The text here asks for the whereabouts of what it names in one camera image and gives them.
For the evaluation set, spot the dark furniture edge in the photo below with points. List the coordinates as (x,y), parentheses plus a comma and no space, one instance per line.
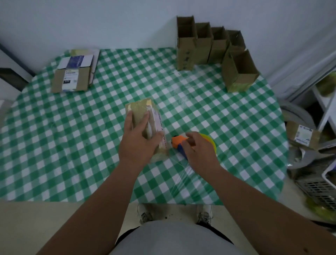
(13,76)

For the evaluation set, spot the white shelf rack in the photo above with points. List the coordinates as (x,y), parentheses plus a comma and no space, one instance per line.
(326,105)

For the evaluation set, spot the flattened cardboard box blue label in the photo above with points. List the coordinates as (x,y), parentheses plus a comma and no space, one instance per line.
(72,78)

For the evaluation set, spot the person's left shoe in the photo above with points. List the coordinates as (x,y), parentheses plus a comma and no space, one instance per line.
(145,215)

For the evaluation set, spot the grey plastic basket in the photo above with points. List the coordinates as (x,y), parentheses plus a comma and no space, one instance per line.
(317,184)

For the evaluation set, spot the small taped cardboard box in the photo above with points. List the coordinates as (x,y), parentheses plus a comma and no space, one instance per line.
(138,107)

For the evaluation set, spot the flattened white cardboard box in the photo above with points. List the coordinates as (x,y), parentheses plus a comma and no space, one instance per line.
(95,61)

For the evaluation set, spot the person's left hand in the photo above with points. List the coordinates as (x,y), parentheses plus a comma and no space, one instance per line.
(133,147)

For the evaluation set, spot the person's right shoe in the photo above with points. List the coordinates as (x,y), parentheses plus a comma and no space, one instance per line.
(204,214)

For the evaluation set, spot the person's shoe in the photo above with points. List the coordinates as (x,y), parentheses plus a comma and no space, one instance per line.
(145,215)
(204,214)

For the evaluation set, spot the labelled closed cardboard box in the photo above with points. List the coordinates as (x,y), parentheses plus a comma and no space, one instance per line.
(303,135)

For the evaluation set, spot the orange blue tape dispenser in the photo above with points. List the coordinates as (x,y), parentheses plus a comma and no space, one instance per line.
(176,140)

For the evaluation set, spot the person's right hand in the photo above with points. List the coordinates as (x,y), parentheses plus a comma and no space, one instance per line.
(200,155)

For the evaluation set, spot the person's right thumb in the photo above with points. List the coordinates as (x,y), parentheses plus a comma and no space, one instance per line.
(185,148)

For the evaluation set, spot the person's left thumb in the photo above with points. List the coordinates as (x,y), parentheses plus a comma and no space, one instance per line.
(155,140)

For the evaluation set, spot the person's right forearm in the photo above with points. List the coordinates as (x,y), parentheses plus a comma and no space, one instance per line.
(262,218)

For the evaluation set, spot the grey round chair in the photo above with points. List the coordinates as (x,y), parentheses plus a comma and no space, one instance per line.
(296,113)

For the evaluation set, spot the tall open cardboard box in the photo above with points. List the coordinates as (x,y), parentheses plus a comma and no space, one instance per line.
(185,52)

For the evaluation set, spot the person's left forearm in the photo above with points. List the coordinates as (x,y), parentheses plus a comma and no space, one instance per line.
(99,210)

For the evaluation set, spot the wide open cardboard box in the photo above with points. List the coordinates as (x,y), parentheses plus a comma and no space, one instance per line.
(237,78)

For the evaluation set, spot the person's grey shirt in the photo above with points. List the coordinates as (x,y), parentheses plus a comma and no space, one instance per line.
(173,239)

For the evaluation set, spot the green white checked tablecloth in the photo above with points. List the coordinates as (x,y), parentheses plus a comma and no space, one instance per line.
(78,131)

